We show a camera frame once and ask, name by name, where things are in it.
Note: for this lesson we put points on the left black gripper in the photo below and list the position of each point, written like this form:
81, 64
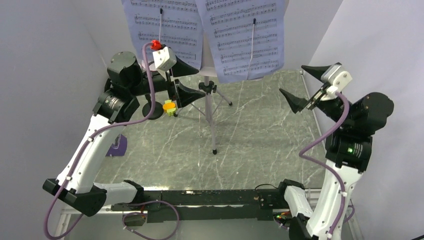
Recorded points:
184, 95

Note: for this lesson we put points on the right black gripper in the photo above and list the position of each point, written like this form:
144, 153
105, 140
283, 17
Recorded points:
295, 102

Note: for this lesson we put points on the lilac tripod music stand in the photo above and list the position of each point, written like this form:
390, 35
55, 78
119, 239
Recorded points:
208, 99

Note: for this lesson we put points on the sheet music paper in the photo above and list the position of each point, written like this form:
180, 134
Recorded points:
174, 23
245, 36

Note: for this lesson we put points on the purple metronome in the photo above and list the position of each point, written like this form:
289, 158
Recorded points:
119, 147

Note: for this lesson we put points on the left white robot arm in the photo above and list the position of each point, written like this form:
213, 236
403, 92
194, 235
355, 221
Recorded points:
76, 185

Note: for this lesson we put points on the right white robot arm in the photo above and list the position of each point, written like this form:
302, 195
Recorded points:
348, 146

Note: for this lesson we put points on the orange green toy block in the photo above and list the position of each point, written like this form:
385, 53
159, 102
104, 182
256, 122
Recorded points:
169, 107

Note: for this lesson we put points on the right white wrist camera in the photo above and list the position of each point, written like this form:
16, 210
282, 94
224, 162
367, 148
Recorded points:
338, 78

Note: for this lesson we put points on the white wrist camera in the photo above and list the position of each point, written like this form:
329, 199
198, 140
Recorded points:
338, 78
163, 56

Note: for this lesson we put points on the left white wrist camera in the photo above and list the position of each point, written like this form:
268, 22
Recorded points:
163, 56

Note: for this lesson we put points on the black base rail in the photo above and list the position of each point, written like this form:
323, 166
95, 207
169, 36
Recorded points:
195, 205

